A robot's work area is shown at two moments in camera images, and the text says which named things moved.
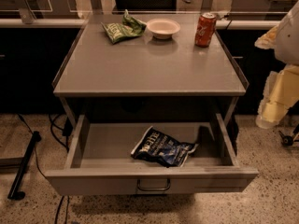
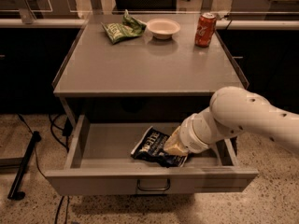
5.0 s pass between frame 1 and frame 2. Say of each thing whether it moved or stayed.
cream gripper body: moved
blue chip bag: stayed
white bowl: stayed
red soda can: stayed
